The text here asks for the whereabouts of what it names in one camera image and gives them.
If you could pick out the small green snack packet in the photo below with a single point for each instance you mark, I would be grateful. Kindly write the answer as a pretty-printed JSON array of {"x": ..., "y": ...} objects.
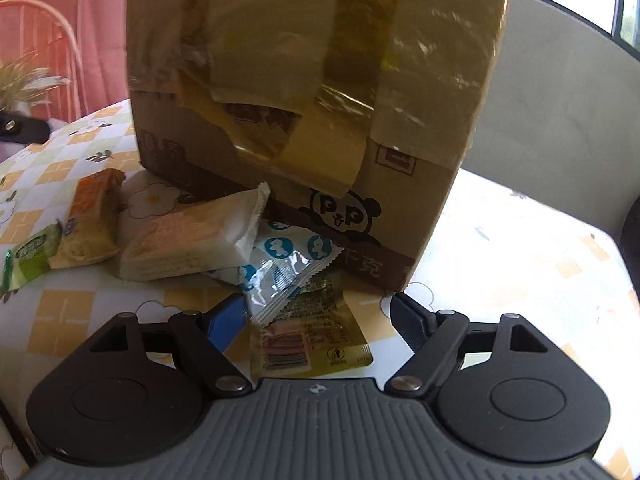
[{"x": 32, "y": 260}]

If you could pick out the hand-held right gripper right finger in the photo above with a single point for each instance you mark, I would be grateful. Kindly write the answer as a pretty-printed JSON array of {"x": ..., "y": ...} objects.
[{"x": 407, "y": 321}]

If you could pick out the white cracker packet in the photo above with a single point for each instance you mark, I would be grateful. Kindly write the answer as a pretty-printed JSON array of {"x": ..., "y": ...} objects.
[{"x": 185, "y": 245}]

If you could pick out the white blue patterned packet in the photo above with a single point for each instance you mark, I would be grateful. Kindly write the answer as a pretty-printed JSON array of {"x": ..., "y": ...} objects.
[{"x": 285, "y": 265}]

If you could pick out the taped cardboard box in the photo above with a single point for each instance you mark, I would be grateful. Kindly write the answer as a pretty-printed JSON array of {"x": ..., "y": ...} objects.
[{"x": 300, "y": 35}]

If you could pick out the checked floral tablecloth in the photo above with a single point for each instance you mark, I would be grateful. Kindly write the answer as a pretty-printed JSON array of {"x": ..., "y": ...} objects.
[{"x": 500, "y": 260}]

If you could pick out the red printed curtain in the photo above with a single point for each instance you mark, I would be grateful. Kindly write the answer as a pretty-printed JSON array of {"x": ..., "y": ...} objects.
[{"x": 75, "y": 35}]

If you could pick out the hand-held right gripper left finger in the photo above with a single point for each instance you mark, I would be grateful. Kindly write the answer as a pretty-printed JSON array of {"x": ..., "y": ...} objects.
[{"x": 225, "y": 321}]

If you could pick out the orange snack packet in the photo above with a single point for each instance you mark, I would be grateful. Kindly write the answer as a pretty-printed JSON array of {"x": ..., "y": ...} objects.
[{"x": 90, "y": 220}]

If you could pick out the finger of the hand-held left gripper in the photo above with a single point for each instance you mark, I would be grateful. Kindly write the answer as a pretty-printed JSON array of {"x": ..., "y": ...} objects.
[{"x": 25, "y": 128}]

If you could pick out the yellow green labelled packet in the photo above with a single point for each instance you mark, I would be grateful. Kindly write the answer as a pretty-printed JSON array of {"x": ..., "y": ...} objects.
[{"x": 320, "y": 335}]

